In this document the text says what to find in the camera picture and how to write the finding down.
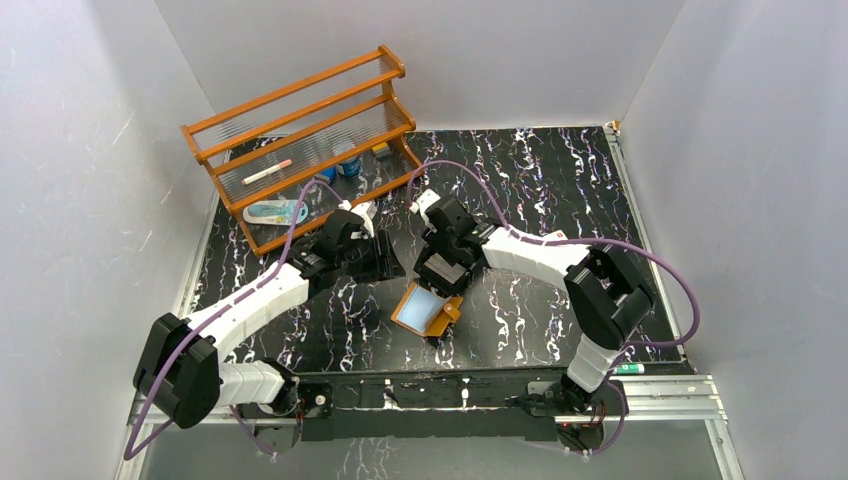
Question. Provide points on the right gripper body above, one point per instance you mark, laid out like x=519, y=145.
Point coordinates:
x=441, y=242

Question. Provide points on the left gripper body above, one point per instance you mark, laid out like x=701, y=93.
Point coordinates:
x=370, y=248

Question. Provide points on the black card tray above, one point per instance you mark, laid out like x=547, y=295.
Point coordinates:
x=434, y=283

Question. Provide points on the orange card holder wallet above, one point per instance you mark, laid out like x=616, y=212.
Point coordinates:
x=425, y=313

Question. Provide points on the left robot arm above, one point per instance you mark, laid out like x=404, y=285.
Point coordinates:
x=183, y=368

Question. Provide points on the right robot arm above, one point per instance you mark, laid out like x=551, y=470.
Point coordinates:
x=607, y=294

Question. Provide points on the blue packaged item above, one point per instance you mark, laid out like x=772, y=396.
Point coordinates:
x=275, y=212

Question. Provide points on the small blue block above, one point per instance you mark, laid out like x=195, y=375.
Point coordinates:
x=328, y=176

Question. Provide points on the blue white can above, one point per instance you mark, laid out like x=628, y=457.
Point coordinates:
x=349, y=167

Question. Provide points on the white pink pen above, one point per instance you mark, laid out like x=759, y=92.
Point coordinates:
x=249, y=180

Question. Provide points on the small grey yellow block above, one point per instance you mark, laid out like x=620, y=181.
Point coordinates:
x=381, y=150

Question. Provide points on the orange wooden shelf rack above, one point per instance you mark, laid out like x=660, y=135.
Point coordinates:
x=353, y=103

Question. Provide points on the white box with red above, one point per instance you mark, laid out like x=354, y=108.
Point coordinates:
x=554, y=236

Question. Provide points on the green white marker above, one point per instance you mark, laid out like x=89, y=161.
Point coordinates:
x=629, y=369

